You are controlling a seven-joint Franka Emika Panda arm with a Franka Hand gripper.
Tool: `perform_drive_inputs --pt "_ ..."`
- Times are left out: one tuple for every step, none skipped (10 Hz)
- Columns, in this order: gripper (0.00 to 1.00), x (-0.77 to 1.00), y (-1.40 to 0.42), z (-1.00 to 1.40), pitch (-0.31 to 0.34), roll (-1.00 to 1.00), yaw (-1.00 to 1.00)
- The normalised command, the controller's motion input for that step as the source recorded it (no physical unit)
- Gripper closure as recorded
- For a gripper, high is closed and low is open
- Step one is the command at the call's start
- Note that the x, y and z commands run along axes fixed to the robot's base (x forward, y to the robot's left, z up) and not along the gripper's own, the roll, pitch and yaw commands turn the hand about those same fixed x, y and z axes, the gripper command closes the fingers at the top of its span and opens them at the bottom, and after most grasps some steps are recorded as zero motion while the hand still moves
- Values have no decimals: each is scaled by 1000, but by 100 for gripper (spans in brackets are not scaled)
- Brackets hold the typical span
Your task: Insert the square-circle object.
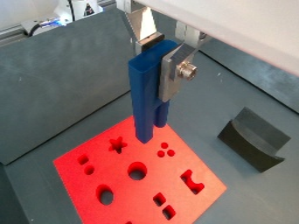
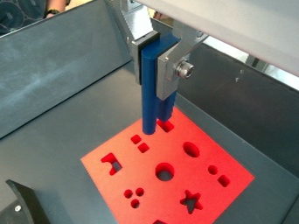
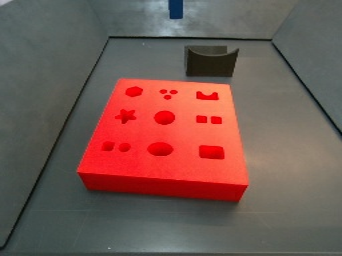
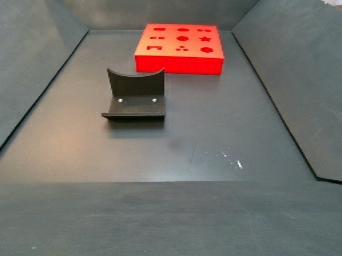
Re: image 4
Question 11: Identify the red shape-sorter block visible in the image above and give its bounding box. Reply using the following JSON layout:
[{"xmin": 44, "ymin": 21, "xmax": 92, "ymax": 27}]
[{"xmin": 135, "ymin": 23, "xmax": 224, "ymax": 75}]

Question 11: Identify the black curved holder stand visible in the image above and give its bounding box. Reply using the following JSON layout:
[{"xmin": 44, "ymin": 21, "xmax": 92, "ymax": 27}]
[{"xmin": 101, "ymin": 69, "xmax": 166, "ymax": 120}]

